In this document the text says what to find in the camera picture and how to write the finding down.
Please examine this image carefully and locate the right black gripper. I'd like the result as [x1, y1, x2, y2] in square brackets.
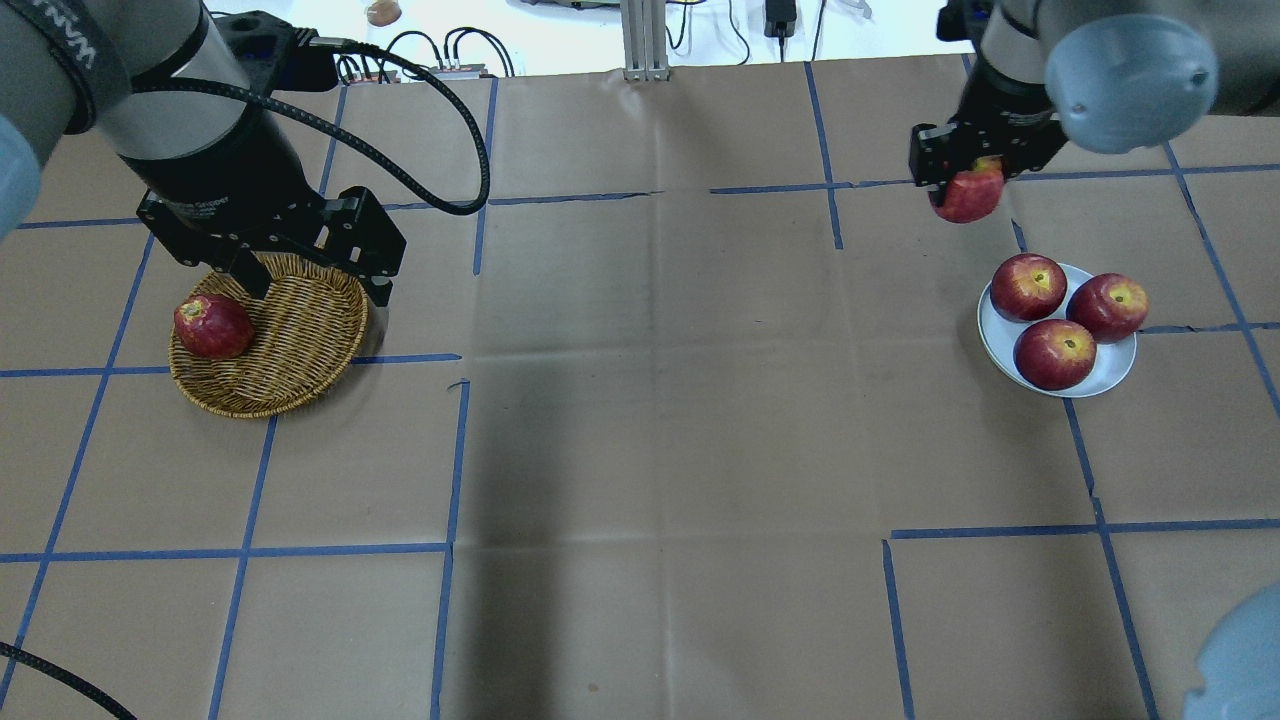
[908, 51, 1068, 201]

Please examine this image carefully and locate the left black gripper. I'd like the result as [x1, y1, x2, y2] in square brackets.
[137, 140, 407, 307]

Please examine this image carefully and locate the red yellow apple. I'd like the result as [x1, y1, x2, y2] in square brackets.
[933, 156, 1006, 224]

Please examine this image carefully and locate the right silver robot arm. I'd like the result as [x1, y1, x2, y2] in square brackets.
[908, 1, 1279, 206]

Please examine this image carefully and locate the woven wicker basket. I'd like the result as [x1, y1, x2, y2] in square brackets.
[168, 252, 371, 419]

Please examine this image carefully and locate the dark red apple in basket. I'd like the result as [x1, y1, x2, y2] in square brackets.
[174, 293, 256, 359]

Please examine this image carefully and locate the red apple plate back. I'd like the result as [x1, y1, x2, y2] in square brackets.
[989, 252, 1068, 323]

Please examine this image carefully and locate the red apple plate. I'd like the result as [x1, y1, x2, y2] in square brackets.
[1066, 273, 1151, 345]
[989, 252, 1068, 323]
[1012, 319, 1098, 391]

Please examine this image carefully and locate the white round plate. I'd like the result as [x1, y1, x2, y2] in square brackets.
[975, 281, 1138, 398]

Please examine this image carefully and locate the red apple plate left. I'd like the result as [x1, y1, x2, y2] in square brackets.
[1066, 273, 1151, 345]

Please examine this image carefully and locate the red apple plate front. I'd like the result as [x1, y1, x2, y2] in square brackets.
[1012, 319, 1098, 391]

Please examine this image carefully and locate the black power adapter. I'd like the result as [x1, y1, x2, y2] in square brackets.
[763, 0, 797, 38]

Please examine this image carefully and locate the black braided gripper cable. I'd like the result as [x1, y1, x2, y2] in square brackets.
[291, 35, 492, 217]

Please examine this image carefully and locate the aluminium frame post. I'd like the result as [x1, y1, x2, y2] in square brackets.
[620, 0, 671, 82]

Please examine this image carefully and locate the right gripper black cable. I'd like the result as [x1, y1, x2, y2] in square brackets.
[0, 641, 136, 720]

